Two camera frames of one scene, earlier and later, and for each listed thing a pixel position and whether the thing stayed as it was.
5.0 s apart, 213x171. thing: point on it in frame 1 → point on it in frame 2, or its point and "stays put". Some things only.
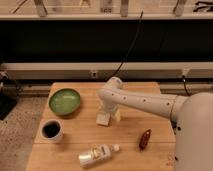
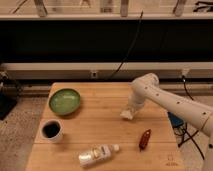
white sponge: x=103 y=118 → x=126 y=114
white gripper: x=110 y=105 → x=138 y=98
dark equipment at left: x=9 y=95 stays put
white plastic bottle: x=97 y=155 stays put
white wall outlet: x=93 y=74 stays put
